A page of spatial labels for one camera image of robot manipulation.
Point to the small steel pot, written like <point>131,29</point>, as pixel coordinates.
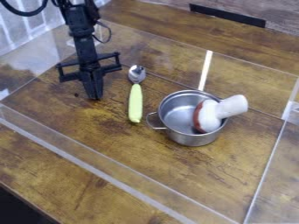
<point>174,118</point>

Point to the green handled metal spoon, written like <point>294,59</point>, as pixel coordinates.
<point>137,75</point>

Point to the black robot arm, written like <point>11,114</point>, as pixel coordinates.
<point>82,17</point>

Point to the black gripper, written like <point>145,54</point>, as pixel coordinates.
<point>91,71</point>

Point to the toy mushroom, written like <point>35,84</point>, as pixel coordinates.
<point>211,112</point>

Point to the black bar on wall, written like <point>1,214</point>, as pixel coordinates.
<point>258,22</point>

